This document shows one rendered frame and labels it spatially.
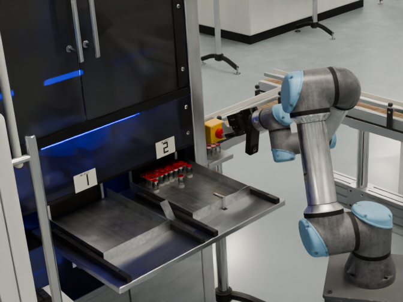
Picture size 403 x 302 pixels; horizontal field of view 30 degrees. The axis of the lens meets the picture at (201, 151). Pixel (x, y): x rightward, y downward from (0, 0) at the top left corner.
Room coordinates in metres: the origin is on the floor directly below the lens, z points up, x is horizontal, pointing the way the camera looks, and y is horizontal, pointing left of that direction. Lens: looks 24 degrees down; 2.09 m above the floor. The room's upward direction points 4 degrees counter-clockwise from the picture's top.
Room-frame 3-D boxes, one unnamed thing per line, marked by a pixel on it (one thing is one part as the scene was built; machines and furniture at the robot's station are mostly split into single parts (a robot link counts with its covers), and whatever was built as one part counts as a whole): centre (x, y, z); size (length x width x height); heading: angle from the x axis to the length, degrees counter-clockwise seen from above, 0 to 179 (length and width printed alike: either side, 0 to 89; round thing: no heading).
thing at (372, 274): (1.89, -0.48, 0.84); 0.15 x 0.15 x 0.10
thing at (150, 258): (2.19, 0.15, 0.87); 0.70 x 0.48 x 0.02; 131
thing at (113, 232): (2.13, 0.32, 0.90); 0.34 x 0.26 x 0.04; 41
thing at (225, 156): (2.64, -0.03, 0.87); 0.14 x 0.13 x 0.02; 41
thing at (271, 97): (2.90, -0.17, 0.92); 0.69 x 0.16 x 0.16; 131
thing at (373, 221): (1.89, -0.47, 0.96); 0.13 x 0.12 x 0.14; 100
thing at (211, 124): (2.60, -0.04, 1.00); 0.08 x 0.07 x 0.07; 41
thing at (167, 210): (2.12, 0.09, 0.91); 0.14 x 0.03 x 0.06; 40
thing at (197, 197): (2.33, 0.05, 0.90); 0.34 x 0.26 x 0.04; 40
